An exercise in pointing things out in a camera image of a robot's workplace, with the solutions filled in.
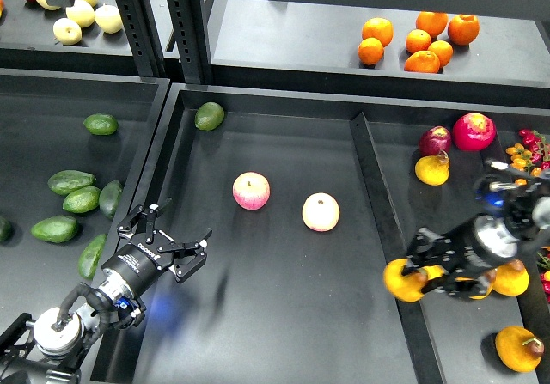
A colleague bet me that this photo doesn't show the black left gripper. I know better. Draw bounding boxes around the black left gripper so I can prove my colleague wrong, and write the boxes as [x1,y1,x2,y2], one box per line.
[101,198,212,296]

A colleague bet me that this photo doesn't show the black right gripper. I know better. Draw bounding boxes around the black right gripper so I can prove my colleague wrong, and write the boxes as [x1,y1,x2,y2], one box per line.
[403,216,520,299]

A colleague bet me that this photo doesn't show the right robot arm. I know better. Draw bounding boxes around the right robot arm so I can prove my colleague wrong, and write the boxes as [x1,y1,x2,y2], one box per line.
[400,160,549,297]

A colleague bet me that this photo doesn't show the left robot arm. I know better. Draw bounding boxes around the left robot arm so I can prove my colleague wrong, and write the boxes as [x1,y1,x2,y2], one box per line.
[1,203,212,383]

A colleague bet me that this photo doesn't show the dark avocado beside cluster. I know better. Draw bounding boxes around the dark avocado beside cluster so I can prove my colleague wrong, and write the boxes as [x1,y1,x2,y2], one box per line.
[99,180,123,219]

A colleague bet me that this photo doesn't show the green avocado lower cluster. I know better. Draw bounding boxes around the green avocado lower cluster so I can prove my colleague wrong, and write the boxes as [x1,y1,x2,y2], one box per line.
[31,216,79,243]

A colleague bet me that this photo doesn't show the green avocado at tray corner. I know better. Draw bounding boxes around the green avocado at tray corner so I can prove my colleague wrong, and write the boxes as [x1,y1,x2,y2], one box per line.
[194,101,225,131]

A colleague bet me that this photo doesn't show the dark avocado at left edge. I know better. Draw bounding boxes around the dark avocado at left edge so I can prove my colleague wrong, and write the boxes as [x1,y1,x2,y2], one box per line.
[0,216,13,242]

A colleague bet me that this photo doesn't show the pale yellow pear right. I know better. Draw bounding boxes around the pale yellow pear right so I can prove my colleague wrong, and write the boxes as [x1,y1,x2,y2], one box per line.
[95,4,123,34]

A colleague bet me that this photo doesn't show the pale yellow pear front left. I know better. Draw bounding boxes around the pale yellow pear front left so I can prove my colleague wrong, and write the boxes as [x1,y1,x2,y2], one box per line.
[52,18,83,46]

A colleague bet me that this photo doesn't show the pale yellow pear middle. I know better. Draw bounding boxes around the pale yellow pear middle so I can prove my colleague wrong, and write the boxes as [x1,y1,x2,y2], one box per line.
[65,0,95,28]

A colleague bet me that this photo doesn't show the black tray divider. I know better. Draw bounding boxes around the black tray divider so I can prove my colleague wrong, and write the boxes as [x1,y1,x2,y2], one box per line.
[350,113,446,384]

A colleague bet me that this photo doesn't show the pink apple left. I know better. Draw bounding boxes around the pink apple left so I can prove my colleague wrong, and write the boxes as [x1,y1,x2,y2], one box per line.
[232,171,271,210]

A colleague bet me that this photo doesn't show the dark red apple right tray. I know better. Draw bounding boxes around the dark red apple right tray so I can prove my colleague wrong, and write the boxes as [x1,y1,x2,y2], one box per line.
[418,125,452,156]

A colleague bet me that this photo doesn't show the black left tray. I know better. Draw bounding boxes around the black left tray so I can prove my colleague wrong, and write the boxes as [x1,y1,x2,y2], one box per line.
[1,69,169,328]

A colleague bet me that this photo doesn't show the black tray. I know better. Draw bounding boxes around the black tray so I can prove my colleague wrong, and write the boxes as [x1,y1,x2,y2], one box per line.
[90,84,418,383]
[1,69,169,328]

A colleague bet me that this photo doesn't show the orange cherry tomato bunch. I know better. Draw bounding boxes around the orange cherry tomato bunch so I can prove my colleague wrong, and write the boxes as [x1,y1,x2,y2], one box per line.
[505,143,542,177]

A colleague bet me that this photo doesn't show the pale pink apple right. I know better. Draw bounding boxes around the pale pink apple right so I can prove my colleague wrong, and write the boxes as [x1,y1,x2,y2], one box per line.
[302,192,340,232]

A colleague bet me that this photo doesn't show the black centre tray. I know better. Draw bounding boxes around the black centre tray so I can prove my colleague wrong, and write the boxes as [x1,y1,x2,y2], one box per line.
[90,84,418,383]

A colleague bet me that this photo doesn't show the red cherry tomato bunch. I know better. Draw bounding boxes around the red cherry tomato bunch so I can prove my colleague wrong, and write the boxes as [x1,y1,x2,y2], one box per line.
[518,129,549,174]

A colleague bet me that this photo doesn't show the orange bottom front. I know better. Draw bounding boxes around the orange bottom front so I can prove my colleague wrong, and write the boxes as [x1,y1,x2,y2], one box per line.
[404,50,440,73]

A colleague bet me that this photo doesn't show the orange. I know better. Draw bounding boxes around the orange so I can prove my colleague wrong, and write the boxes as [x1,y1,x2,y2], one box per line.
[357,37,384,65]
[416,11,449,39]
[447,14,480,46]
[404,50,440,73]
[362,17,394,47]

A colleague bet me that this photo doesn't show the black shelf upright posts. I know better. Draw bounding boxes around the black shelf upright posts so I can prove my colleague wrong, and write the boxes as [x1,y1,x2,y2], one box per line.
[115,0,214,85]

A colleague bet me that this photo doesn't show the orange right small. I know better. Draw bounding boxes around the orange right small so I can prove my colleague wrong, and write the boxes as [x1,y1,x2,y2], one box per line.
[428,40,454,68]

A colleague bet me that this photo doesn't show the orange small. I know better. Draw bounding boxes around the orange small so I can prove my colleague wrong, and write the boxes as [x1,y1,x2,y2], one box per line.
[428,40,454,68]
[405,29,431,54]

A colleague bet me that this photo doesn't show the orange lower left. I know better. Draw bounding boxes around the orange lower left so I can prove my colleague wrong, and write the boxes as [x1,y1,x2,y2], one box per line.
[357,37,384,65]

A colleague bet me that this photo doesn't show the orange centre small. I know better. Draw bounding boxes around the orange centre small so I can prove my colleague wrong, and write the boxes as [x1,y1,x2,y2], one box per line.
[405,29,431,54]

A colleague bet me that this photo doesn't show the orange top right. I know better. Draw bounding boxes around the orange top right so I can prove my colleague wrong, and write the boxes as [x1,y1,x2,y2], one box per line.
[447,14,480,46]

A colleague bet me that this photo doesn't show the orange top centre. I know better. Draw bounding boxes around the orange top centre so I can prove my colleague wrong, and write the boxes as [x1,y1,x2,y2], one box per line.
[416,11,449,39]

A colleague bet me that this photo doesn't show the orange top left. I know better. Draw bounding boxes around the orange top left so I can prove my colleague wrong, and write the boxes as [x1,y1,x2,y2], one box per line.
[362,17,394,47]

